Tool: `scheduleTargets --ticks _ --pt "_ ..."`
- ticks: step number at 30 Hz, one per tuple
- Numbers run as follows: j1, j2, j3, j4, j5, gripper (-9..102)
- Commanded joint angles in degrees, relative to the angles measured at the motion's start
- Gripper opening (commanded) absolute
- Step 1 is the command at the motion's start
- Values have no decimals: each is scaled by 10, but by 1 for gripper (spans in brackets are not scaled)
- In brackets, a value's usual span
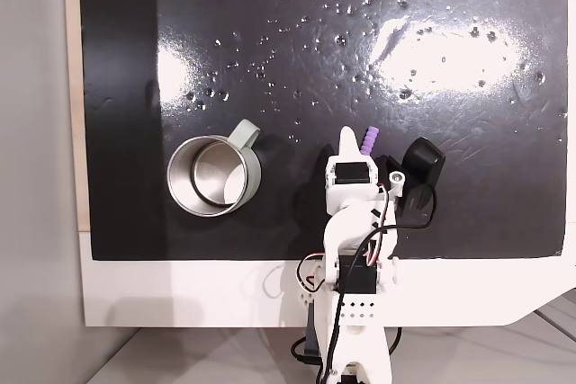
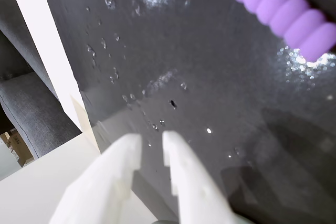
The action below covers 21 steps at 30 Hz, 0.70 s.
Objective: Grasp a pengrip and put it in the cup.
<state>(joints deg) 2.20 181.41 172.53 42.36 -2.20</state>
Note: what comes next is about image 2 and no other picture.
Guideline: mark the black table mat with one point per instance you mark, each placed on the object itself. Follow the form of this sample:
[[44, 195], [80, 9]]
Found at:
[[210, 77]]

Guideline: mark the brown cardboard box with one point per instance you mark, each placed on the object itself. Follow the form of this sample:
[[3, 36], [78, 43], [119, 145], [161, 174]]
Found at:
[[15, 146]]

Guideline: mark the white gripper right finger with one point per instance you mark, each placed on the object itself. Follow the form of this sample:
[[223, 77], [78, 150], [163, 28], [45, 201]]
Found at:
[[191, 182]]

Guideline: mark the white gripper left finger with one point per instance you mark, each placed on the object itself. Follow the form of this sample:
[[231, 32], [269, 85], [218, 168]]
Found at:
[[105, 182]]

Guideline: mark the grey fabric chair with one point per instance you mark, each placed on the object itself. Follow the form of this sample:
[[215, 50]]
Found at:
[[31, 103]]

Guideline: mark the purple ribbed pen grip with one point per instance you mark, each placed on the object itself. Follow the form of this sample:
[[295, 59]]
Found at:
[[283, 11]]

